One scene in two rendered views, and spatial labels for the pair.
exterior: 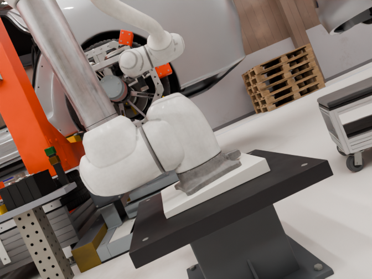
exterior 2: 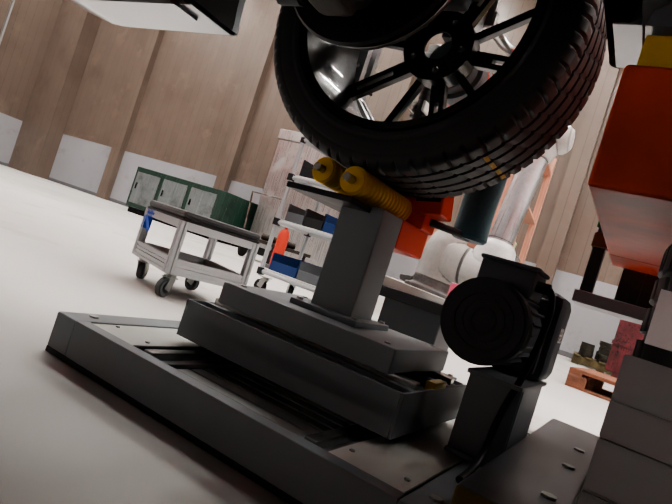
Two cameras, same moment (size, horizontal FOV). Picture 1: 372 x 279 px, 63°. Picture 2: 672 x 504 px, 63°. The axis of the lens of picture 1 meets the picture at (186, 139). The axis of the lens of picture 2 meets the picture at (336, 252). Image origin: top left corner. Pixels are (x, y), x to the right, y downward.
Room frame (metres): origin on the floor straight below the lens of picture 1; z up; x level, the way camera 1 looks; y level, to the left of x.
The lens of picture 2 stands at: (3.06, 0.85, 0.34)
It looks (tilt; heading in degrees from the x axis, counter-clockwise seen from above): 1 degrees up; 212
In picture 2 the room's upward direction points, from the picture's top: 18 degrees clockwise
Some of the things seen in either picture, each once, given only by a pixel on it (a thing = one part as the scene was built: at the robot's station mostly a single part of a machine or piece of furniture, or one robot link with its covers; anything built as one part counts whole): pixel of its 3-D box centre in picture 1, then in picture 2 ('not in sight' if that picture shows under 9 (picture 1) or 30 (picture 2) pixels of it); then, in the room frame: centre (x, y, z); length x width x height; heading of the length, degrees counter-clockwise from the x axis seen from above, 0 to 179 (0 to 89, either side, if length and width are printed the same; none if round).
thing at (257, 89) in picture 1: (280, 80); not in sight; (6.43, -2.32, 0.46); 1.30 x 0.89 x 0.92; 95
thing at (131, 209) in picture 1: (164, 190); (325, 359); (2.06, 0.28, 0.13); 0.50 x 0.36 x 0.10; 92
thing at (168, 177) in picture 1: (152, 165); (353, 273); (2.06, 0.28, 0.32); 0.40 x 0.30 x 0.28; 92
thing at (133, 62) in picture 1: (134, 61); not in sight; (1.33, 0.07, 0.83); 0.16 x 0.13 x 0.11; 2
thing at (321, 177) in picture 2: not in sight; (349, 184); (2.00, 0.15, 0.51); 0.29 x 0.06 x 0.06; 2
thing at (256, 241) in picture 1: (229, 230); (414, 332); (0.92, -0.01, 0.15); 0.50 x 0.50 x 0.30; 5
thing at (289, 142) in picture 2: not in sight; (319, 208); (-5.14, -4.93, 1.14); 1.77 x 1.36 x 2.28; 95
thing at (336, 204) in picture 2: not in sight; (357, 211); (2.03, 0.22, 0.45); 0.34 x 0.16 x 0.01; 2
